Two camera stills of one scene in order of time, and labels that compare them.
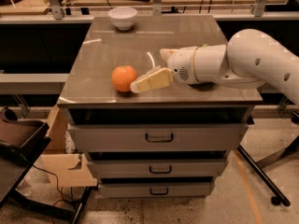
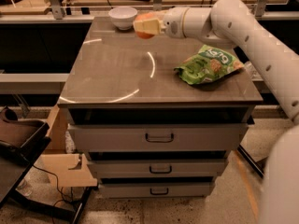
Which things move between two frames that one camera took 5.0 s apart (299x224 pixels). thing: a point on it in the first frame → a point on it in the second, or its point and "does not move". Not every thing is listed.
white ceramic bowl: [122, 17] does not move
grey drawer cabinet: [168, 141] does not move
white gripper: [181, 64] → [173, 22]
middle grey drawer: [158, 168] does not move
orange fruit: [122, 77] → [146, 16]
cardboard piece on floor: [57, 168] does not move
